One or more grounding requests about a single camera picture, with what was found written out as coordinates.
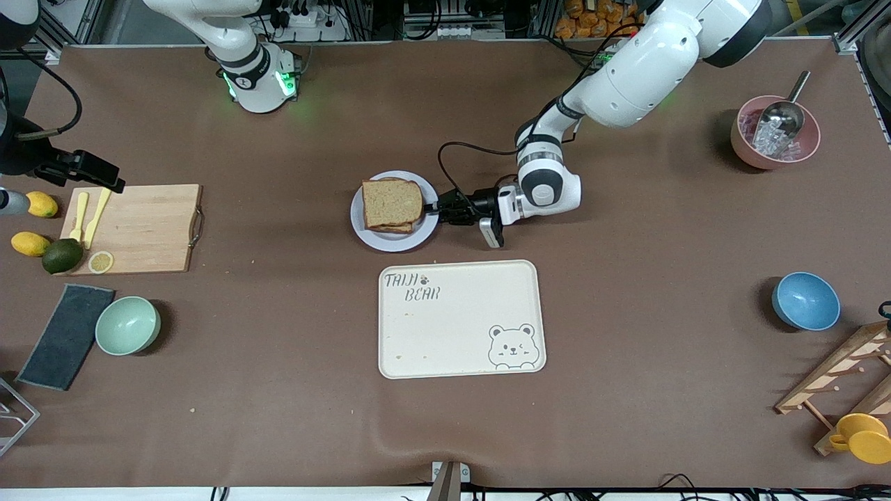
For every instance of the yellow lemon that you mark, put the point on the yellow lemon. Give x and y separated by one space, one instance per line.
30 244
42 204

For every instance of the silver metal scoop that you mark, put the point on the silver metal scoop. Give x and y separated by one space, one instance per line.
783 118

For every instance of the white power strip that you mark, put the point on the white power strip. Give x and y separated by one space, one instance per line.
327 31
473 31

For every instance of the dark grey cloth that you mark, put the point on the dark grey cloth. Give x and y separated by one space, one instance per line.
66 337

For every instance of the clear ice cubes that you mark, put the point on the clear ice cubes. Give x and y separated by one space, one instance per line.
773 145

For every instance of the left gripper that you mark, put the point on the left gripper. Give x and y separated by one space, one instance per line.
479 204

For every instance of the dark green mug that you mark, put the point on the dark green mug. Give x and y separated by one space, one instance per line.
886 311

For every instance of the wooden cutting board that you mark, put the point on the wooden cutting board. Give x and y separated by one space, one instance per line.
146 229

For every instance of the yellow plastic fork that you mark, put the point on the yellow plastic fork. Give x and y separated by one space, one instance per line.
79 219

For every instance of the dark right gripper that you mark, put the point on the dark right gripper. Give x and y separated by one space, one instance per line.
19 154

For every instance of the yellow plastic knife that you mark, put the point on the yellow plastic knife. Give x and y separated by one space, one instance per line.
96 219

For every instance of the cream bear print tray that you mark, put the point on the cream bear print tray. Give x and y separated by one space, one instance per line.
445 327

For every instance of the mint green bowl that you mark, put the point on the mint green bowl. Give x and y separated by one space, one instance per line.
127 325

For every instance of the brown toast bread slice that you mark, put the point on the brown toast bread slice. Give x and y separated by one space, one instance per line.
397 229
392 203

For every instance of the green avocado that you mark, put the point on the green avocado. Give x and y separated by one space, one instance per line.
62 256

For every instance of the yellow mug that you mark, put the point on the yellow mug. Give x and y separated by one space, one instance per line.
866 438

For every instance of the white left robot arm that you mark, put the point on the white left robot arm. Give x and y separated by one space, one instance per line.
647 62

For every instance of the blue bowl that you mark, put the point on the blue bowl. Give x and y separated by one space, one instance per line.
806 301

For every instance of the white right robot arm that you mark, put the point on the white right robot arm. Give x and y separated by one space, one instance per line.
257 76

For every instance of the pink bowl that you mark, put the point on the pink bowl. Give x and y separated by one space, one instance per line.
745 142

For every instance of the lemon slice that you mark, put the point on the lemon slice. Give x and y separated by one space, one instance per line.
101 262

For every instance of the metal camera bracket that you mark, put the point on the metal camera bracket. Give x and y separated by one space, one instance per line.
447 481

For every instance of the pale blue round plate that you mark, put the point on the pale blue round plate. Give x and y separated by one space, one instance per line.
393 242

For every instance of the orange snack bags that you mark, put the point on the orange snack bags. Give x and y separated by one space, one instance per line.
581 21

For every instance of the wooden peg drying rack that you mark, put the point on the wooden peg drying rack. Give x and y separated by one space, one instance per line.
835 369

